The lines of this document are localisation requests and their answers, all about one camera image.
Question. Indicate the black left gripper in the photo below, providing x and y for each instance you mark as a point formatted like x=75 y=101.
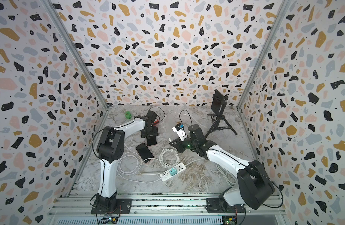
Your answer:
x=156 y=131

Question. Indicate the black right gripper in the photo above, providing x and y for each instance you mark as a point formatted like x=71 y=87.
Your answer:
x=179 y=146

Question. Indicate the pink case phone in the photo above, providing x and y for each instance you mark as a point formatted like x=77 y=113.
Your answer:
x=151 y=140
x=144 y=152

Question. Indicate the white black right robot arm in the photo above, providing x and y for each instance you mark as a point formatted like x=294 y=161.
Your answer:
x=254 y=185

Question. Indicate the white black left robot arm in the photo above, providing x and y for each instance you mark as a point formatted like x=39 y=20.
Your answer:
x=110 y=148

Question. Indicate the teal plug adapter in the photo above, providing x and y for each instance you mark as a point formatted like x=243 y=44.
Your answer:
x=173 y=171

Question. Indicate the white power strip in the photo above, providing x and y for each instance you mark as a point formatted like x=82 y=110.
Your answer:
x=166 y=176

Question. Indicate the green round toy piece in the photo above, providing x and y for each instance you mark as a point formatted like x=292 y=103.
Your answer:
x=128 y=115

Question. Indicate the black tripod stand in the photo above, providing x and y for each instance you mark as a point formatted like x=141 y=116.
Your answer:
x=219 y=122

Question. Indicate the black panel on tripod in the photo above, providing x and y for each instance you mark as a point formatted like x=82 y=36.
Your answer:
x=219 y=102

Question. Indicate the green circuit board right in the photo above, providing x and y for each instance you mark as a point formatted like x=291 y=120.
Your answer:
x=229 y=220

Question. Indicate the green circuit board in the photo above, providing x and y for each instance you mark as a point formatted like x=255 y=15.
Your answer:
x=229 y=220
x=109 y=221

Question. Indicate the green circuit board left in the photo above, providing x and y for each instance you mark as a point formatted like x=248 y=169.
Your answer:
x=109 y=221

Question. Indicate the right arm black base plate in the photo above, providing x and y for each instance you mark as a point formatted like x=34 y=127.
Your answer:
x=219 y=205

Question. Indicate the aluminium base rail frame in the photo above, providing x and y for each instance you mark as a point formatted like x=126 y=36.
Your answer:
x=162 y=209

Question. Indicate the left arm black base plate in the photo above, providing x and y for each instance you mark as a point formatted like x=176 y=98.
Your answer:
x=111 y=205

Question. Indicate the aluminium corner frame post left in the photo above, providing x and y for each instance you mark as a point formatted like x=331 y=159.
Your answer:
x=72 y=48

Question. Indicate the aluminium corner frame post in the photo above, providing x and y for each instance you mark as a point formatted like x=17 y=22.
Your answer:
x=72 y=48
x=279 y=17

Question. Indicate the aluminium corner frame post right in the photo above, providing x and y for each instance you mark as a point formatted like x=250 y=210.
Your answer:
x=279 y=17

